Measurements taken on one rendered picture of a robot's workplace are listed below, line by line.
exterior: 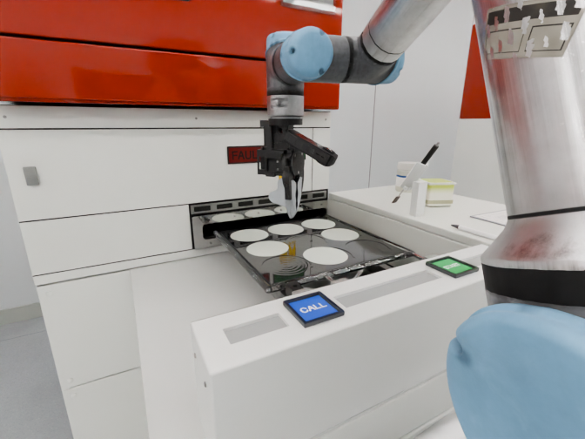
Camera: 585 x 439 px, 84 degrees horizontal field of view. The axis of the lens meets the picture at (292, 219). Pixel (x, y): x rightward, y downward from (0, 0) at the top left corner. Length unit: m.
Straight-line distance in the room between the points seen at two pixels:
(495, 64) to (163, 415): 0.50
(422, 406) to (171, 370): 0.39
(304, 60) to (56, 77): 0.50
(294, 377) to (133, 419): 0.87
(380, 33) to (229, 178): 0.55
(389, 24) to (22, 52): 0.66
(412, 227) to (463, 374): 0.65
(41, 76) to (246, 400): 0.70
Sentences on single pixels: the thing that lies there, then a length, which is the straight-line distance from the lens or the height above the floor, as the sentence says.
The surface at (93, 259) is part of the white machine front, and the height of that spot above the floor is 0.86.
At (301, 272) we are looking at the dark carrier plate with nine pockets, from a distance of 0.65.
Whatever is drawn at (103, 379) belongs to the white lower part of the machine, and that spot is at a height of 0.52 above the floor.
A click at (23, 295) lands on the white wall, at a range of 2.65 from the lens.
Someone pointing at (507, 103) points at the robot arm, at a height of 1.19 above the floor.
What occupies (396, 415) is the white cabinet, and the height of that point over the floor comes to 0.78.
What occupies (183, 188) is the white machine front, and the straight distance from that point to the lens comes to 0.90.
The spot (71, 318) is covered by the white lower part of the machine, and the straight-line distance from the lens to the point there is 1.00.
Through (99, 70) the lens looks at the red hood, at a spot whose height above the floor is 1.29.
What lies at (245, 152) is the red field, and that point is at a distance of 0.93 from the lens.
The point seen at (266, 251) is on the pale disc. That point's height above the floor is 0.90.
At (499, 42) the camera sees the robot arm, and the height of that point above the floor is 1.22.
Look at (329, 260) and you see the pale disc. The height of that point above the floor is 0.90.
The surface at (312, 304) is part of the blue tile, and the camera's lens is 0.42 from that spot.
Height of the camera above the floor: 1.18
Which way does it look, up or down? 16 degrees down
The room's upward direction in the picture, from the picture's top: straight up
